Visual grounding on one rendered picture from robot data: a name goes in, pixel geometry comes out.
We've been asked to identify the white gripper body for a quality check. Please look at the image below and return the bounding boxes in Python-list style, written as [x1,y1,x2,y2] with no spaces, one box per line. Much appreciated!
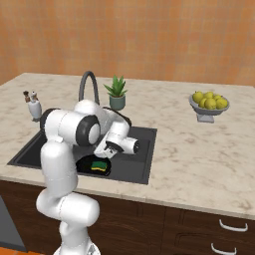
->
[93,140,119,160]

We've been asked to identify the green and yellow sponge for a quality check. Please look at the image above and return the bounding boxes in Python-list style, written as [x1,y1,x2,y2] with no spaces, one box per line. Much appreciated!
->
[91,160,109,172]

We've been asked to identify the black pan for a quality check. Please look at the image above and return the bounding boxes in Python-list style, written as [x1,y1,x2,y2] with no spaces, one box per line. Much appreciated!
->
[75,154,113,177]

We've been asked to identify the black sink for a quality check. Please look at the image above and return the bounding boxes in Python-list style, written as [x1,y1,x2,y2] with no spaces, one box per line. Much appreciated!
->
[7,125,158,186]

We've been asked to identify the green plant in grey pot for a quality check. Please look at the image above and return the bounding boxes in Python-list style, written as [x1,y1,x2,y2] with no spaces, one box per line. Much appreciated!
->
[103,74,129,112]

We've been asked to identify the dark grey curved tap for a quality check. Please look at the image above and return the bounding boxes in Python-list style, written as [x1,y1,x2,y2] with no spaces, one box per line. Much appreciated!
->
[78,70,101,106]

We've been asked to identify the white pot of tools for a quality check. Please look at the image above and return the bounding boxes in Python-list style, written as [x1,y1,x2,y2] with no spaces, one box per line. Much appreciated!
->
[22,90,44,123]

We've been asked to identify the dark wood cupboard door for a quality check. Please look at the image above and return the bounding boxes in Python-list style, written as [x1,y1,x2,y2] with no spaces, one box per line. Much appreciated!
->
[87,195,167,255]

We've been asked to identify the grey fruit bowl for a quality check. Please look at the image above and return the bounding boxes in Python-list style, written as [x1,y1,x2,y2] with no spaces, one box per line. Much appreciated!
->
[188,94,231,125]

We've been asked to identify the dark wood drawer front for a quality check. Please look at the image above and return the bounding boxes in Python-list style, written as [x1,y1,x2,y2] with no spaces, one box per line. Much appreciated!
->
[172,231,255,255]
[178,208,255,237]

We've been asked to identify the white drawer handle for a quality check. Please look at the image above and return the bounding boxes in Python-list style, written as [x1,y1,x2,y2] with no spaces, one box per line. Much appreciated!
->
[218,218,249,233]
[210,242,238,255]

